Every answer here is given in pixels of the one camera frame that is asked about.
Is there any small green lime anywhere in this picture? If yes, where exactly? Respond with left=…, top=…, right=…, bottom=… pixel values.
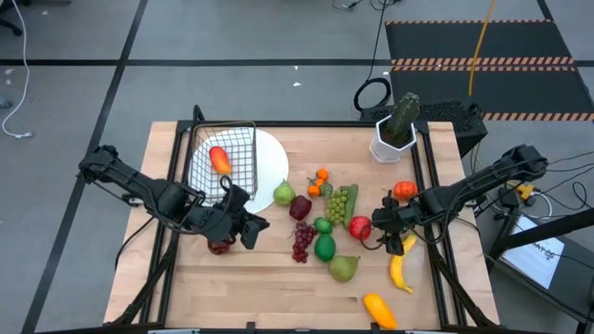
left=313, top=216, right=334, bottom=236

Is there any white round placemat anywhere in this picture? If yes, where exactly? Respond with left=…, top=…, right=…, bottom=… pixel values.
left=187, top=127, right=290, bottom=215

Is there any red grape bunch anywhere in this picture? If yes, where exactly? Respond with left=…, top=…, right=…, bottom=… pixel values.
left=291, top=221, right=317, bottom=264

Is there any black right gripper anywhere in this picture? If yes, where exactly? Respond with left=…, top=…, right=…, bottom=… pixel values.
left=372, top=188, right=419, bottom=257

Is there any black side cart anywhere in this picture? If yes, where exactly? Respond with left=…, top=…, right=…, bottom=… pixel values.
left=486, top=203, right=594, bottom=326

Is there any dark red pomegranate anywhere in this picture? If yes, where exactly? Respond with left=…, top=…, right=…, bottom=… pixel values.
left=207, top=238, right=232, bottom=256

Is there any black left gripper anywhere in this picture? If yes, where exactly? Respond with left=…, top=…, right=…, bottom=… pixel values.
left=203, top=183, right=271, bottom=251

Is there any green grape bunch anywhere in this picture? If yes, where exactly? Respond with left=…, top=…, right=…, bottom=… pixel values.
left=319, top=182, right=349, bottom=227

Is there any yellow orange mango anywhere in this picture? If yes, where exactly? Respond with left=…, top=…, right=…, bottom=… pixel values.
left=362, top=291, right=399, bottom=331

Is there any large green lime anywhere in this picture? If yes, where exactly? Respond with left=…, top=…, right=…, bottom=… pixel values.
left=313, top=233, right=337, bottom=263

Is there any yellow plug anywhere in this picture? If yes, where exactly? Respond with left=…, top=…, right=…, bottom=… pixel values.
left=512, top=182, right=536, bottom=201

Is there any dark purple-red fruit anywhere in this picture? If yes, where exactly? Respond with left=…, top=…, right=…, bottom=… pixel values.
left=289, top=194, right=314, bottom=222

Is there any red apple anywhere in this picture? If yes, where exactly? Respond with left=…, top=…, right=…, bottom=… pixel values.
left=348, top=215, right=374, bottom=241

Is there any black perforated computer case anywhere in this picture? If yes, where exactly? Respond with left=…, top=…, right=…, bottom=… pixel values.
left=360, top=100, right=489, bottom=159

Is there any white plant pot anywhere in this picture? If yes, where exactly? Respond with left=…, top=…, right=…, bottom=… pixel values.
left=368, top=114, right=419, bottom=164

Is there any white floor cable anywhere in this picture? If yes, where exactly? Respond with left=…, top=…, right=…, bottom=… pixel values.
left=1, top=0, right=34, bottom=139

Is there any black hanging cable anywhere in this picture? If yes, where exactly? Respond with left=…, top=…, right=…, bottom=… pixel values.
left=353, top=0, right=394, bottom=113

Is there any green cucumber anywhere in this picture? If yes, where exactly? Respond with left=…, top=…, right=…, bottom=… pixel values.
left=342, top=183, right=360, bottom=229

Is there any green cactus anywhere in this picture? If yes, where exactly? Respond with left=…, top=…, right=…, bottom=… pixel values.
left=385, top=91, right=421, bottom=143

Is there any black chair base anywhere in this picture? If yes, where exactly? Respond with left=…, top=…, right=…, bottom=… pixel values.
left=0, top=0, right=24, bottom=37

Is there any black striped floor mat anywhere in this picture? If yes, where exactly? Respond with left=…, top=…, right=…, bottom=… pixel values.
left=383, top=19, right=594, bottom=123

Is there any white paper sheet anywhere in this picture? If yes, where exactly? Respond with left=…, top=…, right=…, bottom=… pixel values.
left=499, top=214, right=566, bottom=290

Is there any yellow banana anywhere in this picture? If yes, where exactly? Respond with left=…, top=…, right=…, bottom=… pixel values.
left=389, top=231, right=418, bottom=295

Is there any wire basket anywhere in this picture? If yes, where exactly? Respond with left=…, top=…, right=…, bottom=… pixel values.
left=187, top=120, right=259, bottom=206

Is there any light green pear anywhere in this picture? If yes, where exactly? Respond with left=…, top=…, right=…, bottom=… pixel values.
left=272, top=179, right=297, bottom=207

